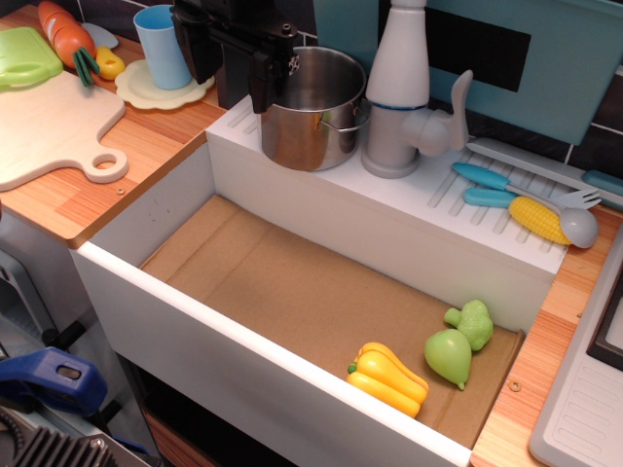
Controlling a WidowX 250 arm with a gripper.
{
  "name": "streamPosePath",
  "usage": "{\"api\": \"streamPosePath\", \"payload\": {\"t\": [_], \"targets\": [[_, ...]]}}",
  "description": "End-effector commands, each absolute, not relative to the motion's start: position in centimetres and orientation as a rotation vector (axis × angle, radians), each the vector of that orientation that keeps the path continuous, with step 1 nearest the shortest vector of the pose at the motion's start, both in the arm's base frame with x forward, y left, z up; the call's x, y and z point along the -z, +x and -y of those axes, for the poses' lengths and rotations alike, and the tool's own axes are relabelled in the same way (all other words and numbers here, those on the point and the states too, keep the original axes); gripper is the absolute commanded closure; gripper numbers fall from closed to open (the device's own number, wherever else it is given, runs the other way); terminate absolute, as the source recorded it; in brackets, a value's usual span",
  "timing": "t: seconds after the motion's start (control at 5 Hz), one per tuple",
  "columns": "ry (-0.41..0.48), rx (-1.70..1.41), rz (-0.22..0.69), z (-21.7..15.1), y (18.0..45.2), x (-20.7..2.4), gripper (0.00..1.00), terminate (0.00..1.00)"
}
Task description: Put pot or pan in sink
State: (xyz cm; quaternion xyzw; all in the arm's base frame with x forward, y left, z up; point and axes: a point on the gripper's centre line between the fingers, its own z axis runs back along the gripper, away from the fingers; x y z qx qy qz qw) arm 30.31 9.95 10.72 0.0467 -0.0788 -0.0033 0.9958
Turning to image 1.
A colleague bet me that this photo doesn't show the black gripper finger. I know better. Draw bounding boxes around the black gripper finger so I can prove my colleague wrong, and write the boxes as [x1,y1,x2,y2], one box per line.
[172,15,214,84]
[248,48,298,114]

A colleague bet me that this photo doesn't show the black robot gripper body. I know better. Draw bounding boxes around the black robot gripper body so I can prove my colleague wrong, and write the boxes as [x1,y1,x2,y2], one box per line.
[170,1,298,75]

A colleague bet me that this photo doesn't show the stainless steel pot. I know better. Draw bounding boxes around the stainless steel pot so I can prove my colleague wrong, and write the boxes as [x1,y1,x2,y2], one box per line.
[261,47,368,172]

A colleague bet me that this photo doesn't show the white toy sink basin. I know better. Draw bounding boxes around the white toy sink basin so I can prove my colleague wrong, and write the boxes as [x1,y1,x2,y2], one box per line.
[74,100,567,466]

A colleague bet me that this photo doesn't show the light blue plastic cup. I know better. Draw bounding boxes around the light blue plastic cup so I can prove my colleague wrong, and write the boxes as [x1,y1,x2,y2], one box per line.
[133,5,192,90]

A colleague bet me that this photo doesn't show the pale yellow flower plate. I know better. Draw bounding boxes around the pale yellow flower plate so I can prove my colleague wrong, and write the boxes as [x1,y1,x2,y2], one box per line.
[115,59,215,110]

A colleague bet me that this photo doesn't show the orange toy carrot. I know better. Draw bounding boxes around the orange toy carrot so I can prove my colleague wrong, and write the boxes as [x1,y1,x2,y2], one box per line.
[38,1,99,87]

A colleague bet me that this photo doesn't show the white toy faucet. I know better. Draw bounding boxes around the white toy faucet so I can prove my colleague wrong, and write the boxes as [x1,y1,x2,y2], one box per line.
[361,1,473,179]

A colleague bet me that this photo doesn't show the wooden cutting board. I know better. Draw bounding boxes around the wooden cutting board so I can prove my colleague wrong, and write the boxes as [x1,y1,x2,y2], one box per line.
[1,72,128,192]

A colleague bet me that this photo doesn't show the green plastic cutting board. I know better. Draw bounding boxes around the green plastic cutting board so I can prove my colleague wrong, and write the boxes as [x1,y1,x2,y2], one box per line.
[1,26,63,91]

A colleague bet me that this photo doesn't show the brown cardboard sheet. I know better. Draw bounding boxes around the brown cardboard sheet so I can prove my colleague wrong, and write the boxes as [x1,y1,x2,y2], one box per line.
[142,196,524,448]

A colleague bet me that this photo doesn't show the yellow toy corn cob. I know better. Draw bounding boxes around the yellow toy corn cob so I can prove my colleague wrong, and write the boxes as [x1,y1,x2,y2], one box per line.
[508,197,571,245]

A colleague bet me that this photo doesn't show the yellow toy bell pepper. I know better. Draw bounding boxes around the yellow toy bell pepper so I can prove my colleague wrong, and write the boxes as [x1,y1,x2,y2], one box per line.
[347,342,429,418]

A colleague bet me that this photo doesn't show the green toy broccoli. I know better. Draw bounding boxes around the green toy broccoli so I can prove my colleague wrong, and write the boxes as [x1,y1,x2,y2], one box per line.
[444,300,494,351]

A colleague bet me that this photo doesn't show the green toy pear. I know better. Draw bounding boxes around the green toy pear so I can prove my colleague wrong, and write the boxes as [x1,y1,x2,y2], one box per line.
[424,329,472,390]

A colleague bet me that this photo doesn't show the blue clamp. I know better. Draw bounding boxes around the blue clamp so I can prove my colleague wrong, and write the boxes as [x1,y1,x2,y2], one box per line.
[1,347,108,416]

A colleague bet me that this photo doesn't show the grey toy stove top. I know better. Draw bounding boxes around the grey toy stove top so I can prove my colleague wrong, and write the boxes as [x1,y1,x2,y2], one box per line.
[529,255,622,466]

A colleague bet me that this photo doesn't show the yellow toy knife handle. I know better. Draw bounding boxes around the yellow toy knife handle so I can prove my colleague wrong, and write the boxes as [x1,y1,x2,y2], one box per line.
[95,46,126,81]

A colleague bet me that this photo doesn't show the grey fork blue handle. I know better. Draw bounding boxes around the grey fork blue handle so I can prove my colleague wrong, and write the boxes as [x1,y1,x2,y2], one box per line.
[453,162,602,210]

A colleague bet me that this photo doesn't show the grey spoon blue handle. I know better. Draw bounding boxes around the grey spoon blue handle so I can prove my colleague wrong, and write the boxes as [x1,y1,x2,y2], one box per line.
[462,186,600,250]

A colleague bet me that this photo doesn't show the black metal camera mount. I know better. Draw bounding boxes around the black metal camera mount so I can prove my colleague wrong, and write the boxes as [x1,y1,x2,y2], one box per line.
[1,408,163,466]

